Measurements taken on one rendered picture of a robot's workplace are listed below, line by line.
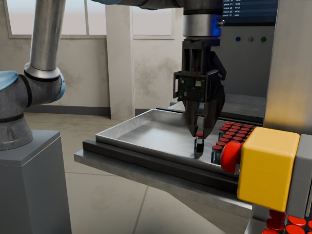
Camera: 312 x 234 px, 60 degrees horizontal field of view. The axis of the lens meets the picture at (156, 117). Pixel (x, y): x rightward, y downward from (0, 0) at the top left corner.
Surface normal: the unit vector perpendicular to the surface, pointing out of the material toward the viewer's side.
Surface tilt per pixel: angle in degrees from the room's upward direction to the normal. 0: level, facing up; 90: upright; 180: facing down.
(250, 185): 90
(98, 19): 90
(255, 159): 90
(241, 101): 90
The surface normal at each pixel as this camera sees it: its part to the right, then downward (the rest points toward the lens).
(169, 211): 0.00, -0.95
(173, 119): -0.51, 0.26
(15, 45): -0.14, 0.30
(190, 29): -0.69, 0.22
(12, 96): 0.78, 0.19
